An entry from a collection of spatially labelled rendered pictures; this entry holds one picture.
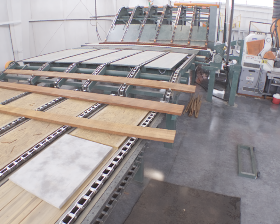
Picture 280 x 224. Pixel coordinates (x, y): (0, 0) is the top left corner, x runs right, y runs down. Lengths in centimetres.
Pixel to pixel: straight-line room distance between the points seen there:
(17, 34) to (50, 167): 650
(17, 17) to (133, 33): 421
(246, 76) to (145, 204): 441
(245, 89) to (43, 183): 525
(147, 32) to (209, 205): 639
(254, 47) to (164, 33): 326
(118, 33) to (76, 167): 693
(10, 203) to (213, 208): 180
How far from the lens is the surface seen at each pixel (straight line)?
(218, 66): 450
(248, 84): 563
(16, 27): 753
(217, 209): 218
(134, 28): 778
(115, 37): 779
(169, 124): 266
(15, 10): 753
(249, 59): 551
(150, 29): 751
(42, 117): 198
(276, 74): 568
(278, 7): 624
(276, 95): 560
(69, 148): 150
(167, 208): 208
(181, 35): 705
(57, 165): 137
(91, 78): 295
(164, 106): 201
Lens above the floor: 167
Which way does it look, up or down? 25 degrees down
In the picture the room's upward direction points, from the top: straight up
